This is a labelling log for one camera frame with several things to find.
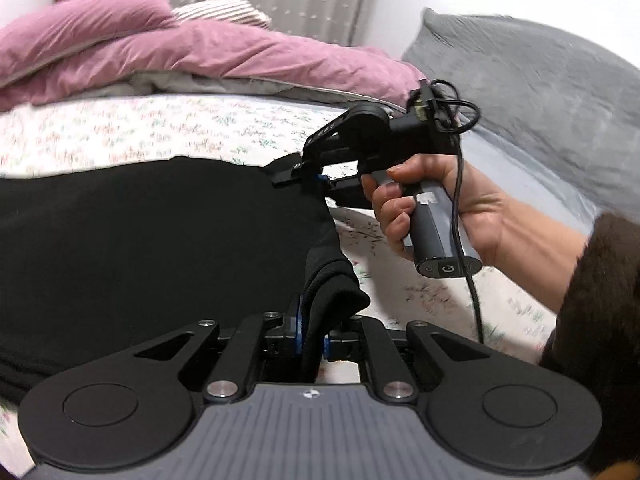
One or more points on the striped pillow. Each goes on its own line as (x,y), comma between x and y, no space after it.
(225,12)

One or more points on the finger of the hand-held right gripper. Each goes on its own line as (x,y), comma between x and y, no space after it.
(320,140)
(345,192)

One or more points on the pink quilt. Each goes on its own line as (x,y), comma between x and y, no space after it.
(240,57)

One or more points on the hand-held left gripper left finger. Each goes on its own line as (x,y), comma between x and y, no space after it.
(296,324)

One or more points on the black pants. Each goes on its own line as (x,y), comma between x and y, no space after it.
(150,240)

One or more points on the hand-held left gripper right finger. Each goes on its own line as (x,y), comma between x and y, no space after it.
(328,348)

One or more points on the person's right hand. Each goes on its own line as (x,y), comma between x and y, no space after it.
(475,205)

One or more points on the floral bed sheet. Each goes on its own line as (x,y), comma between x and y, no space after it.
(125,130)

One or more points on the light blue sheet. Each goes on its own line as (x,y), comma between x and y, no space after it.
(515,170)

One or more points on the person's right forearm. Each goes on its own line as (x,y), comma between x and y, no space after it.
(595,340)

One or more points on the grey blanket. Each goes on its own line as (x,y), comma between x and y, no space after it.
(540,85)

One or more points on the pink pillow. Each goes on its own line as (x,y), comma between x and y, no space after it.
(85,20)

